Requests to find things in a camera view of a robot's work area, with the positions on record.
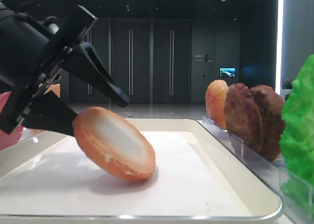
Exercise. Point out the glazed bun half far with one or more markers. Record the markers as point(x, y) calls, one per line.
point(215, 102)

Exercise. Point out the brown meat patty left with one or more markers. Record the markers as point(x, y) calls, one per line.
point(242, 116)

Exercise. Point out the clear acrylic rack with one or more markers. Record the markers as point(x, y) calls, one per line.
point(29, 133)
point(257, 160)

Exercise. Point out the toasted bread slice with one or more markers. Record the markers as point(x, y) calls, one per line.
point(114, 144)

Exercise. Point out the dark triple door panel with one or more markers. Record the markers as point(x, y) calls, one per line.
point(147, 59)

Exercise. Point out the clear acrylic right rack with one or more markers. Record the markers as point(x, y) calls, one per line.
point(257, 160)

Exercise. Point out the brown meat patty right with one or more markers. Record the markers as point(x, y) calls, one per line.
point(270, 105)

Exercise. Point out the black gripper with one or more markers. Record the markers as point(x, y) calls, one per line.
point(31, 57)

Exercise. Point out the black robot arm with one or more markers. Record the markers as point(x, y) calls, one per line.
point(31, 56)

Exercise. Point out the brown meat patty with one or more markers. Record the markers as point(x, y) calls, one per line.
point(270, 105)
point(242, 116)

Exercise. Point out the clear acrylic left rack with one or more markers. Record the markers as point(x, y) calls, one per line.
point(29, 133)

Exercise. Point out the red tomato slice near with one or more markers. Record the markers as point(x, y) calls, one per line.
point(7, 140)

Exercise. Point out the white rectangular tray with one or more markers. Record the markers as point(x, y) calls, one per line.
point(47, 179)

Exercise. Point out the small wall display screen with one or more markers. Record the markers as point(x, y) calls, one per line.
point(227, 72)

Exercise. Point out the potted plant in background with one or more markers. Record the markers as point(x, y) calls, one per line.
point(286, 84)

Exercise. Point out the orange cheese slice front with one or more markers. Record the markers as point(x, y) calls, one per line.
point(54, 88)

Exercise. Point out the green lettuce leaf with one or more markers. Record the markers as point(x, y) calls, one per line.
point(297, 140)

